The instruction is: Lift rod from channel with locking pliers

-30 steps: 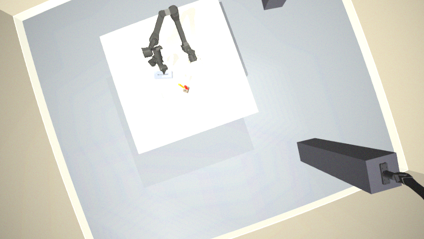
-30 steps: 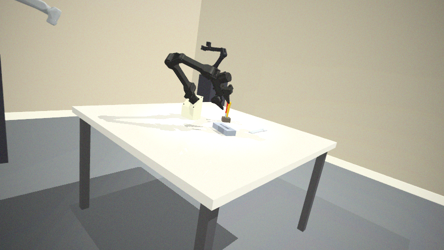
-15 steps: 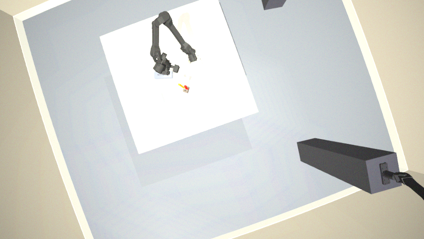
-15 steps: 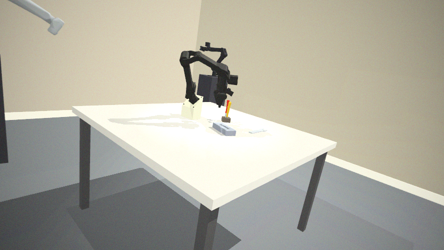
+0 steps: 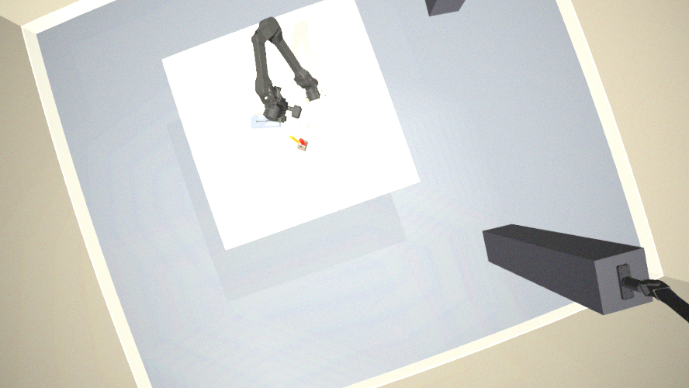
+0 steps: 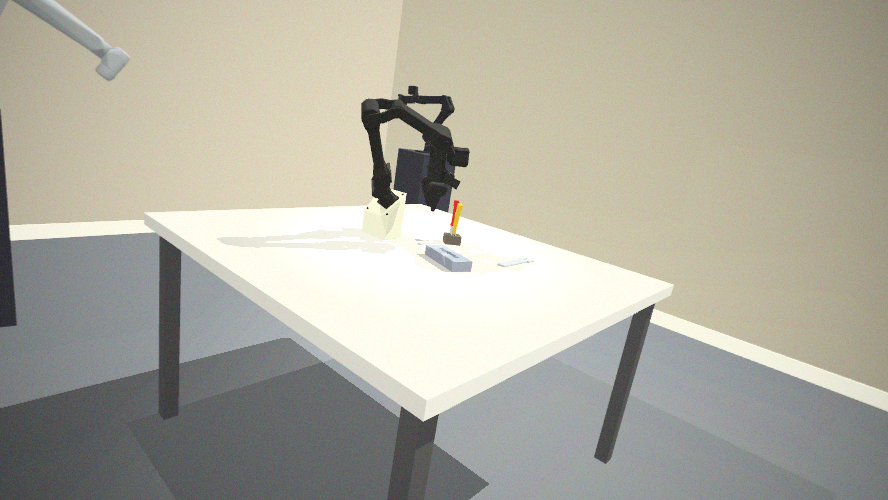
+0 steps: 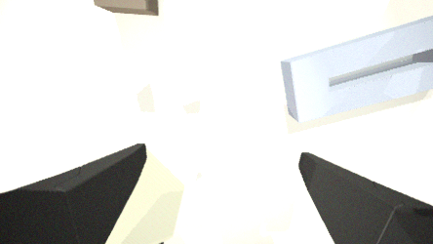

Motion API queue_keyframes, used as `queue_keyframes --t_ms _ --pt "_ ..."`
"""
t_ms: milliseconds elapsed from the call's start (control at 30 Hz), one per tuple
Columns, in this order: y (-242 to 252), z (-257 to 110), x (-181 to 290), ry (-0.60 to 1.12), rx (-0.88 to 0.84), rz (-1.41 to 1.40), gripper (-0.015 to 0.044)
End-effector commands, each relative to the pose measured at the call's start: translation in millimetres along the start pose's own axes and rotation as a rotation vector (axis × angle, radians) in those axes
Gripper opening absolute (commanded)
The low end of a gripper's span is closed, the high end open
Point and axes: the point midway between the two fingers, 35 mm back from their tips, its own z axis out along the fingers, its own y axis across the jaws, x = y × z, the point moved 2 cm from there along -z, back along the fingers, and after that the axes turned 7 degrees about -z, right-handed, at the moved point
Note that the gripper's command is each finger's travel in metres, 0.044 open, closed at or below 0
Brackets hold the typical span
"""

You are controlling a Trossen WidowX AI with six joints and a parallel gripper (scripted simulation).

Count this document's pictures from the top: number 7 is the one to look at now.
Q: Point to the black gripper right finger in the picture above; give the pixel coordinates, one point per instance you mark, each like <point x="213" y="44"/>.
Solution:
<point x="356" y="210"/>

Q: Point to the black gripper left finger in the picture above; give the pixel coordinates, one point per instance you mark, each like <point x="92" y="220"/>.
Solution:
<point x="78" y="206"/>

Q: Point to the grey rod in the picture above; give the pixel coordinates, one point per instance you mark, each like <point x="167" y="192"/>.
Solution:
<point x="368" y="68"/>

